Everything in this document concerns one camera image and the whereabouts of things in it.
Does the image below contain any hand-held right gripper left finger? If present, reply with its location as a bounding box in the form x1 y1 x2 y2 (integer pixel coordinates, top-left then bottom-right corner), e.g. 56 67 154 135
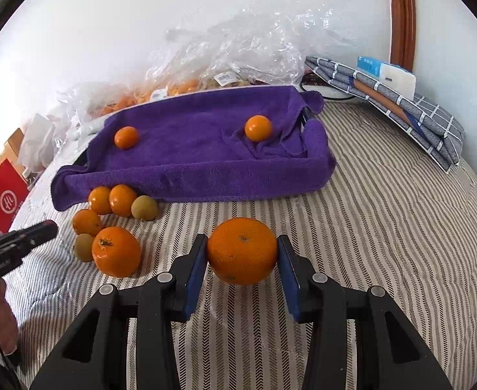
29 233 210 390

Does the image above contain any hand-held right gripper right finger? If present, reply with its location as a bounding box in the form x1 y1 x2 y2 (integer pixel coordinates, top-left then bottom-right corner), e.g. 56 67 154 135
277 235 454 390

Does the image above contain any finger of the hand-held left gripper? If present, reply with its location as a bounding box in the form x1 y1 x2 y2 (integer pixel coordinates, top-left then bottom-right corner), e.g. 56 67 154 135
8 219 59 253

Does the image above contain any green-brown kiwi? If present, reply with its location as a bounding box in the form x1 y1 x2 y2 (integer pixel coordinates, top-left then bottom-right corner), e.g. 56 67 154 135
131 195 159 221
74 233 95 263

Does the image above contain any small orange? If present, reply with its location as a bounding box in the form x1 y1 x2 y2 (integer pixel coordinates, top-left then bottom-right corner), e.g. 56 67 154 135
244 115 272 143
109 184 138 217
88 186 113 215
114 126 140 150
72 209 103 236

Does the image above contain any large orange with stem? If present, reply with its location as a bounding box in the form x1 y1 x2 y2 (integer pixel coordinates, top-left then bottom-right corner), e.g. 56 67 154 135
91 226 142 278

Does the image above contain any purple towel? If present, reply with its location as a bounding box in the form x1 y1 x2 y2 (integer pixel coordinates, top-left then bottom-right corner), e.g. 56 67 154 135
51 85 337 212

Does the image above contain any red paper bag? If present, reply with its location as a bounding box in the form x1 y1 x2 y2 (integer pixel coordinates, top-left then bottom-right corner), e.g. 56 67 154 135
0 158 30 234

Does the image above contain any white plastic bag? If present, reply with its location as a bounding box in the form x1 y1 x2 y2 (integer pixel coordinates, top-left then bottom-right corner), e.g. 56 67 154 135
19 113 56 169

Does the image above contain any wooden furniture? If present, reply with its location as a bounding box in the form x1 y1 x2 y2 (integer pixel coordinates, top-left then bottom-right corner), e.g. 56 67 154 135
3 128 26 159

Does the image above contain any crumpled clear plastic bag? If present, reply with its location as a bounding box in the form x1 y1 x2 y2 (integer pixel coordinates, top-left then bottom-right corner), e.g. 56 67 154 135
44 81 113 139

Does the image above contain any folded grey plaid cloth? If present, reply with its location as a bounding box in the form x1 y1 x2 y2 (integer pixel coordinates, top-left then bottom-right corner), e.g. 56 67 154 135
304 56 465 171

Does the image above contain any blue and white tissue box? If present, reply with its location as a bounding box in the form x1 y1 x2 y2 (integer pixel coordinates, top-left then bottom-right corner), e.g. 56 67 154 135
356 56 418 100

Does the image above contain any clear plastic bag of kiwis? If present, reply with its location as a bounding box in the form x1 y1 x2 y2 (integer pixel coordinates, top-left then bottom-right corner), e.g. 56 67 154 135
145 8 288 90

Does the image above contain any empty clear plastic bag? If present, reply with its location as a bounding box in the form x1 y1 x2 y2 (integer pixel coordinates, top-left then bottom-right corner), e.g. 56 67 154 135
258 0 320 78

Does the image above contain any black cable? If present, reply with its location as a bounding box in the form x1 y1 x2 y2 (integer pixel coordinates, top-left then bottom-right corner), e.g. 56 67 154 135
299 72 358 101

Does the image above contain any brown wooden door frame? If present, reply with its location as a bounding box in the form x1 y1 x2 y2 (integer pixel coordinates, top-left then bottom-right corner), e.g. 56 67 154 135
385 0 418 70

